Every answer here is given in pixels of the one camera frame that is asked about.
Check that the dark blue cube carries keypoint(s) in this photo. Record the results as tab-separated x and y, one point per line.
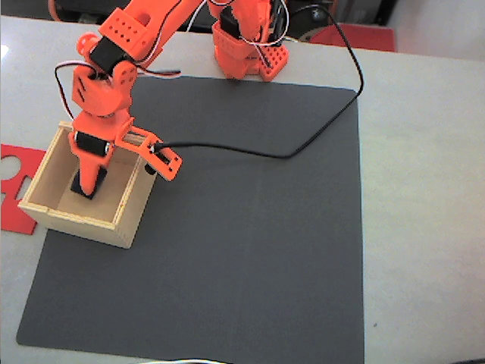
101	180

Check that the open wooden box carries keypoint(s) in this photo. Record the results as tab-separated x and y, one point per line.
87	223

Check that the red cutout sheet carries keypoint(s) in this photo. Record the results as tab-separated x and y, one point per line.
11	216

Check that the dark grey mat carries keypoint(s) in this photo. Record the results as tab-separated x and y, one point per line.
246	227

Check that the red flat object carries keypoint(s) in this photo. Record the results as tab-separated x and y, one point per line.
363	38

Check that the orange camera mount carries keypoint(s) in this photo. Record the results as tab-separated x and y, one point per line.
168	168

